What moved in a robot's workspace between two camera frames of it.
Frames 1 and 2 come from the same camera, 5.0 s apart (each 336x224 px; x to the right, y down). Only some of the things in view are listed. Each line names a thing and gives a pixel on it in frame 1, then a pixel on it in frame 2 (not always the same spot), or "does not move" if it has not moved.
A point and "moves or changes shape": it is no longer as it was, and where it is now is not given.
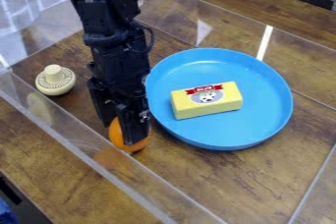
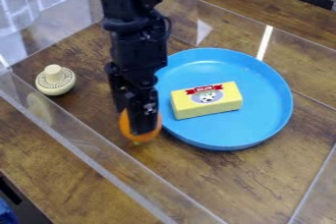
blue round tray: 218,98 does not move
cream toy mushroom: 55,81 does not move
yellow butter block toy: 207,100 does not move
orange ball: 117,136 moves or changes shape
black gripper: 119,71 -> 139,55
